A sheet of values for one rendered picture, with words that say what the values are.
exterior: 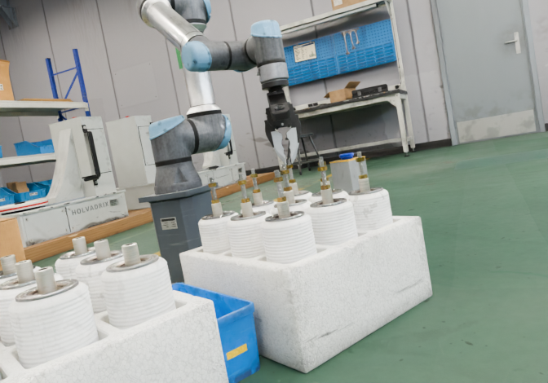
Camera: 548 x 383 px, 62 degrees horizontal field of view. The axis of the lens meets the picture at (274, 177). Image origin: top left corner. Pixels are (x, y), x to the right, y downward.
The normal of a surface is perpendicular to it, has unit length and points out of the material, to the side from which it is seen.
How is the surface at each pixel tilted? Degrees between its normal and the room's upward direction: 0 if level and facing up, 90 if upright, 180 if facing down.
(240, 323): 92
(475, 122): 90
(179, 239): 90
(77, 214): 90
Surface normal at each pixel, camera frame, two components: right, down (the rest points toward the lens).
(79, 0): -0.40, 0.14
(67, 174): 0.90, -0.13
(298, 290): 0.62, -0.06
